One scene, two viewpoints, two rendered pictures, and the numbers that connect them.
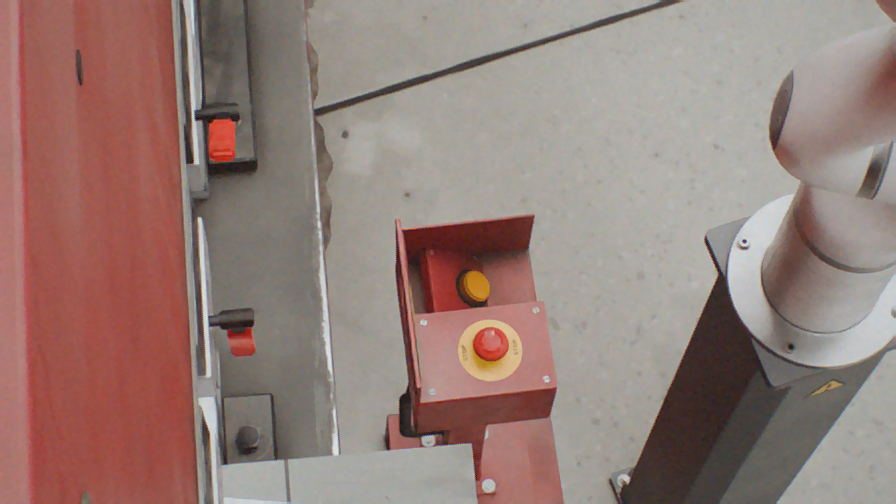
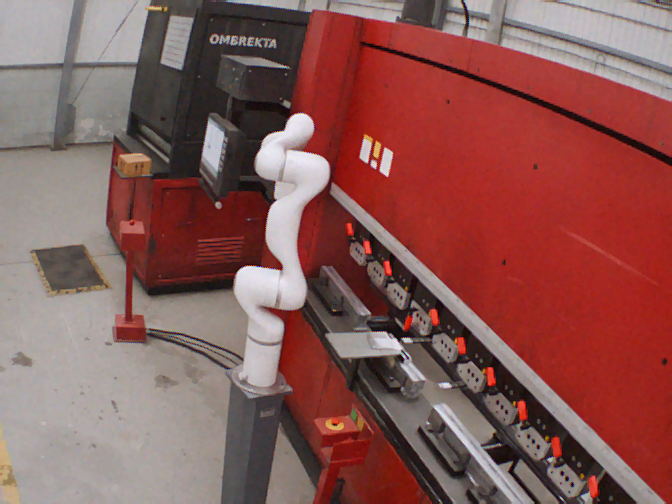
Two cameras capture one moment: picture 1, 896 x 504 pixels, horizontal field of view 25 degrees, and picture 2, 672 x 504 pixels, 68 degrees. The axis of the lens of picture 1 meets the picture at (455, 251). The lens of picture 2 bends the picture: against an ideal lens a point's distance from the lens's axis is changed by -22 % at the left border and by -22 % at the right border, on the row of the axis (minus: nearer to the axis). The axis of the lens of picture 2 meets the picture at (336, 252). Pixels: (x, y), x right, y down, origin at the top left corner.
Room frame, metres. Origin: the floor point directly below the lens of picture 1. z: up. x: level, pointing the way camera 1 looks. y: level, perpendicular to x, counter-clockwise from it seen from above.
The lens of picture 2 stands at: (2.51, -0.70, 2.23)
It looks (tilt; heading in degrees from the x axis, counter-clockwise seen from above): 21 degrees down; 164
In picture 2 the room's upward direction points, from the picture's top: 12 degrees clockwise
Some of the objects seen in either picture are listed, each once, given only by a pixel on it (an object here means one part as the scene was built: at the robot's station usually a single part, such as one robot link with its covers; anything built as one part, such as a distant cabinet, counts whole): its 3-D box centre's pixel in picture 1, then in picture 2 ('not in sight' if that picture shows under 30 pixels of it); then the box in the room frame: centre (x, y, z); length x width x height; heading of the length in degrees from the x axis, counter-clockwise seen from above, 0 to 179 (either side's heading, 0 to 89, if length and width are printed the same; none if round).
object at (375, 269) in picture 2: not in sight; (386, 262); (0.18, 0.19, 1.26); 0.15 x 0.09 x 0.17; 10
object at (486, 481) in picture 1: (458, 463); not in sight; (0.76, -0.03, 0.13); 0.10 x 0.10 x 0.01; 12
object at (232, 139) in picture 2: not in sight; (223, 153); (-0.68, -0.51, 1.42); 0.45 x 0.12 x 0.36; 15
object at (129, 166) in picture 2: not in sight; (132, 163); (-1.64, -1.11, 1.04); 0.30 x 0.26 x 0.12; 24
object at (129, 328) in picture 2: not in sight; (129, 281); (-1.05, -1.01, 0.41); 0.25 x 0.20 x 0.83; 100
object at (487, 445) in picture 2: not in sight; (518, 443); (0.93, 0.71, 0.81); 0.64 x 0.08 x 0.14; 100
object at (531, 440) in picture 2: not in sight; (544, 427); (1.37, 0.39, 1.26); 0.15 x 0.09 x 0.17; 10
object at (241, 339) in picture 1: (234, 334); (410, 319); (0.57, 0.19, 1.20); 0.04 x 0.02 x 0.10; 100
